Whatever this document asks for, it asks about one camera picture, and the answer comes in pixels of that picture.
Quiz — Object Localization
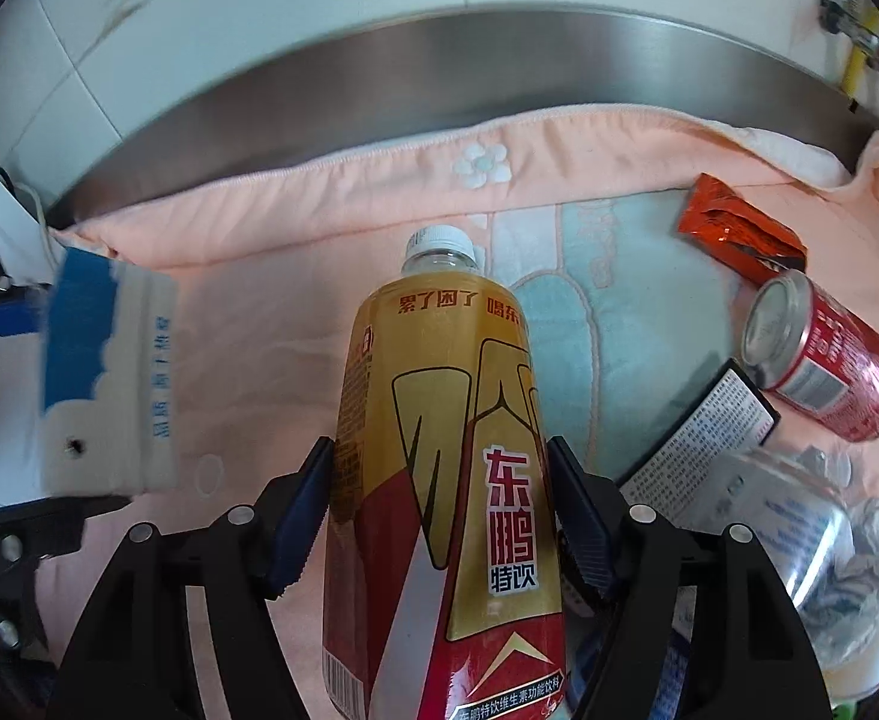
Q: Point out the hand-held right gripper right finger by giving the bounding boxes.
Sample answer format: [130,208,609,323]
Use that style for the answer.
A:
[546,435,834,720]

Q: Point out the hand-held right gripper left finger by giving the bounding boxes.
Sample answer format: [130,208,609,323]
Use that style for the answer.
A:
[49,435,335,720]

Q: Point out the blue and white carton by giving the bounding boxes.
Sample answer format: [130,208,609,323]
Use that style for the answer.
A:
[38,247,181,500]

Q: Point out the yellow energy drink bottle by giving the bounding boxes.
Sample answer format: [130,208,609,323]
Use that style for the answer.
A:
[321,225,569,720]

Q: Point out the red soda can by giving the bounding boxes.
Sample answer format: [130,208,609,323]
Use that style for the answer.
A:
[739,270,879,443]

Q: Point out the orange snack wrapper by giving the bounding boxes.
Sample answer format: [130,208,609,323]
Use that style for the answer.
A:
[675,172,808,286]

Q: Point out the black box with white label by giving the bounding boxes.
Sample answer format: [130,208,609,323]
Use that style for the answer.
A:
[619,358,781,526]

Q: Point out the crumpled clear plastic bottle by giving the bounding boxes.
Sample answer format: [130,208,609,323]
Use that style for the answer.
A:
[679,446,879,698]

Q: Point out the pink flower towel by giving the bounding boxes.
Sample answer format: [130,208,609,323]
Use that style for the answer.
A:
[34,101,879,706]

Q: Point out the metal faucet valve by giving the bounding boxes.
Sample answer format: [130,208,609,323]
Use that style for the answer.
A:
[818,0,879,100]

